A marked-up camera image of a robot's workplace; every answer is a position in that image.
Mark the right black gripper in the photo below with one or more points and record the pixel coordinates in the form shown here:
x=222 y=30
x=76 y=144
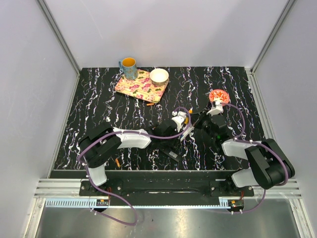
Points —
x=202 y=118

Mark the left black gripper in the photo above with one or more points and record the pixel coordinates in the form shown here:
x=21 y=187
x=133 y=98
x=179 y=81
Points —
x=174 y=143

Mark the white remote blue batteries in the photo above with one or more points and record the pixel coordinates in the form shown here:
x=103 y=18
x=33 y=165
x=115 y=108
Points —
x=186 y=132

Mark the black remote orange batteries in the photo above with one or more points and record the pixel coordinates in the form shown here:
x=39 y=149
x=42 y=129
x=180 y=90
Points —
x=171 y=154

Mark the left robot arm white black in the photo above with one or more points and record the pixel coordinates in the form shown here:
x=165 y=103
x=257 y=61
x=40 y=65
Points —
x=104 y=141

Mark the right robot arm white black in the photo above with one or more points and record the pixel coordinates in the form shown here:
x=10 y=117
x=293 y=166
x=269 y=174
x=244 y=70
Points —
x=268 y=164

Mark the red patterned small dish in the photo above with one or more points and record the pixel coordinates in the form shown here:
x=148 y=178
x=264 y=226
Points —
x=218 y=95

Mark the pink floral tray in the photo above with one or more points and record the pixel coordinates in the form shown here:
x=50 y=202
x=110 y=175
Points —
x=141 y=88

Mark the white ceramic bowl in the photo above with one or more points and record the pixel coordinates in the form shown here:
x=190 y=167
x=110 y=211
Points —
x=159 y=76

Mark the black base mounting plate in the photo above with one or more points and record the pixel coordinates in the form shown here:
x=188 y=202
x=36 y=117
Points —
x=172 y=188

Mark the blue floral mug orange inside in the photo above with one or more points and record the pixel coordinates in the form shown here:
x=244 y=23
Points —
x=129 y=68

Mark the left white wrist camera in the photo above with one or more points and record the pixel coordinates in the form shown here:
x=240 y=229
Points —
x=179 y=118

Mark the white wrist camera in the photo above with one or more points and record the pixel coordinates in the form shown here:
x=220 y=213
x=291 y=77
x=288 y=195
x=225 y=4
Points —
x=216 y=108
x=179 y=118

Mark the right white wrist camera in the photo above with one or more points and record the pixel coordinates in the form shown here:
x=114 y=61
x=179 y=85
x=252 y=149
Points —
x=216 y=108

